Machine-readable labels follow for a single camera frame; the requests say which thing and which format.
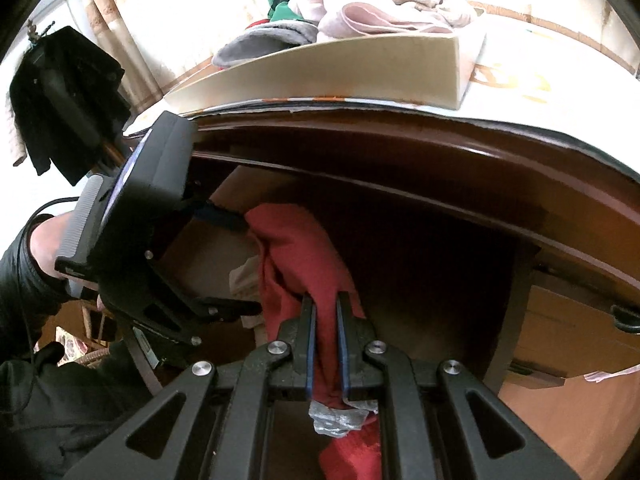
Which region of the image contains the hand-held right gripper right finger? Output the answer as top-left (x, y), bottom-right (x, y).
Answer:
top-left (336, 291), bottom-right (581, 480)

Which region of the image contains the cream cardboard box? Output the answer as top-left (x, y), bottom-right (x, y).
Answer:
top-left (162, 30), bottom-right (488, 113)

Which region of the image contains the person's black jacket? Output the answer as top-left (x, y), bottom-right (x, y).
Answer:
top-left (0, 340), bottom-right (211, 480)

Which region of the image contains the green and black underwear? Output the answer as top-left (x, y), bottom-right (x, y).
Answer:
top-left (265, 0), bottom-right (313, 23)

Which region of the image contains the pink underwear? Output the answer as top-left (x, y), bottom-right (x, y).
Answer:
top-left (317, 0), bottom-right (453, 43)

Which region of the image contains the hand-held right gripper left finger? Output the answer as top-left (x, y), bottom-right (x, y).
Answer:
top-left (62, 292), bottom-right (318, 480)

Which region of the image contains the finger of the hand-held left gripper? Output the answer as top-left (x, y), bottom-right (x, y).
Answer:
top-left (187, 195), bottom-right (249, 233)
top-left (100, 247), bottom-right (263, 368)

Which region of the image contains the black hanging coat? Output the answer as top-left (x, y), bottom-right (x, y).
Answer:
top-left (9, 25), bottom-right (132, 186)

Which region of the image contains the person's left hand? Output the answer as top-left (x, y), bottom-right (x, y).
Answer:
top-left (27, 211), bottom-right (75, 282)

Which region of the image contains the clear plastic wrapper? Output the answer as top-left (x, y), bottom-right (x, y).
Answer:
top-left (307, 399), bottom-right (381, 436)

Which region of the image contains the black drawer handle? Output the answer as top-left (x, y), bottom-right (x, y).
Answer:
top-left (610, 304), bottom-right (640, 335)

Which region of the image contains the pink cloth strip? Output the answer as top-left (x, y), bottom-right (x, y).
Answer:
top-left (582, 366), bottom-right (640, 385)

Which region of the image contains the person's left forearm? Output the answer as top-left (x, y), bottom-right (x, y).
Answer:
top-left (0, 215), bottom-right (71, 361)

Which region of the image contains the grey underwear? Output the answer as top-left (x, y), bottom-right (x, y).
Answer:
top-left (211, 21), bottom-right (321, 68)

